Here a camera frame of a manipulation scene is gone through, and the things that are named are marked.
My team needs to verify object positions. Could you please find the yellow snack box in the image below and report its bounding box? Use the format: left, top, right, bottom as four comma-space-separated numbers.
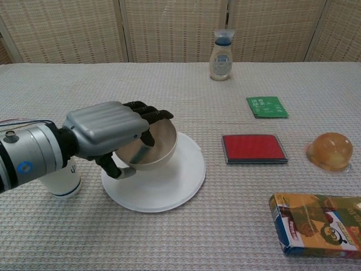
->
268, 193, 361, 260

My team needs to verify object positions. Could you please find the amber jelly cup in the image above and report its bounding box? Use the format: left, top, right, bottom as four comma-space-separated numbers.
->
304, 132, 354, 173

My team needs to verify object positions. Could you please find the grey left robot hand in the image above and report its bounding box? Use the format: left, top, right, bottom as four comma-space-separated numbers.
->
58, 100, 175, 180

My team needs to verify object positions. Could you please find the red ink stamp pad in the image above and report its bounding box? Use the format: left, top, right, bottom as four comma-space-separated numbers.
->
221, 134, 289, 165

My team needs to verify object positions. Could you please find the beige bowl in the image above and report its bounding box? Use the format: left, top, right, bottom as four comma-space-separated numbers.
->
113, 120, 178, 171

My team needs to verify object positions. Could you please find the beige waffle tablecloth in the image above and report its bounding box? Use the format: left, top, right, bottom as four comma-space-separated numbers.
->
0, 60, 361, 271

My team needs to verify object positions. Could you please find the woven folding screen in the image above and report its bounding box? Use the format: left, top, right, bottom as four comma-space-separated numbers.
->
0, 0, 361, 65

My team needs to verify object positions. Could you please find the beige bottle with blue cap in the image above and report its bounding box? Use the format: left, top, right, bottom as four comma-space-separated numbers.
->
209, 29, 236, 81

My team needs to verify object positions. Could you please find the green sachet packet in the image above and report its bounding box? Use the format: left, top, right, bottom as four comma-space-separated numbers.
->
245, 95, 290, 119

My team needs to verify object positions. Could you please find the white paper plate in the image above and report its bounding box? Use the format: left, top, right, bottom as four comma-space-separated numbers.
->
101, 132, 206, 213

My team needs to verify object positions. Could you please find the white paper cup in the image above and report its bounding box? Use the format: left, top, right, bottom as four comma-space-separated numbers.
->
37, 155, 83, 200

